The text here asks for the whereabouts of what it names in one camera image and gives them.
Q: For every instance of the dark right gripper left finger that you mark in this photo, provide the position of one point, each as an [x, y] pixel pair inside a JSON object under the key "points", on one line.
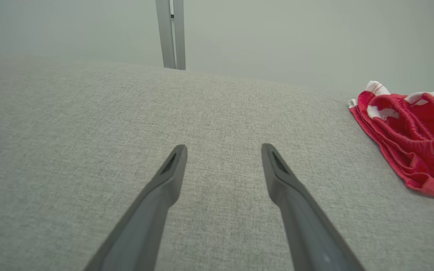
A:
{"points": [[145, 218]]}

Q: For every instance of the grey fabric sofa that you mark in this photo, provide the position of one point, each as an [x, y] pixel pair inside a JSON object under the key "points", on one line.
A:
{"points": [[70, 131]]}

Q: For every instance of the red shorts with white stripes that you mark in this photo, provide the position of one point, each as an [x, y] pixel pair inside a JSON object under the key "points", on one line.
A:
{"points": [[420, 143]]}

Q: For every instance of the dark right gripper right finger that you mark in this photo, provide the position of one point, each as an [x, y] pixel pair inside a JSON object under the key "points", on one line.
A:
{"points": [[307, 226]]}

